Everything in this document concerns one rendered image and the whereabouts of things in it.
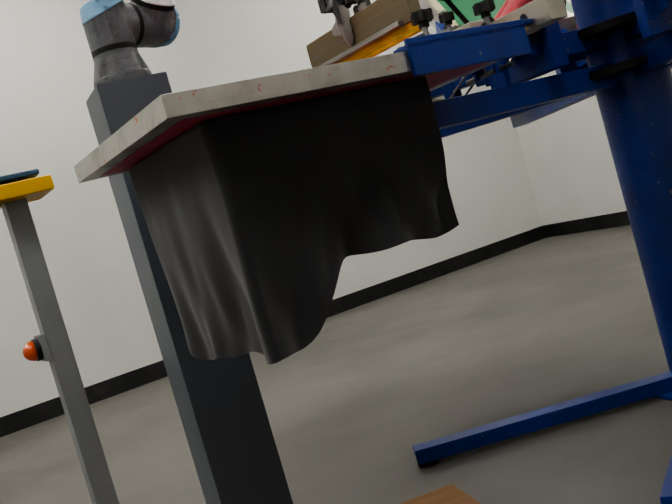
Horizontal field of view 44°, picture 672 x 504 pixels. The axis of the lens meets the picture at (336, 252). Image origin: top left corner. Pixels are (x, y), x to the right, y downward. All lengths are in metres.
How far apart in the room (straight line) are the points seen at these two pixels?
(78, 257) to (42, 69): 1.21
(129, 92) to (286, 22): 4.29
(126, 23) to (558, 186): 5.42
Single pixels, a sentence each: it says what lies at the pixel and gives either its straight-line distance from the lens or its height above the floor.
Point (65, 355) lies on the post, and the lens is 1.63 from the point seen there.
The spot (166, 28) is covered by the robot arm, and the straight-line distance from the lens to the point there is 2.33.
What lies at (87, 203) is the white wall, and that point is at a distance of 5.51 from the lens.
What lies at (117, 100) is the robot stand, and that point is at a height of 1.15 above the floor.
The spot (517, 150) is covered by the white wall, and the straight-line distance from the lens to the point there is 7.39.
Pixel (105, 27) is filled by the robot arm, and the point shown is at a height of 1.34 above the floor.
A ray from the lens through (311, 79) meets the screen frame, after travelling 1.44.
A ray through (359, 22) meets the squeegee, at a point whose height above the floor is 1.12.
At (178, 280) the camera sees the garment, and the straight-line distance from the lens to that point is 1.73.
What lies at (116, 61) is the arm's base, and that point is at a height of 1.25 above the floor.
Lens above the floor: 0.75
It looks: 3 degrees down
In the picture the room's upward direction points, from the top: 16 degrees counter-clockwise
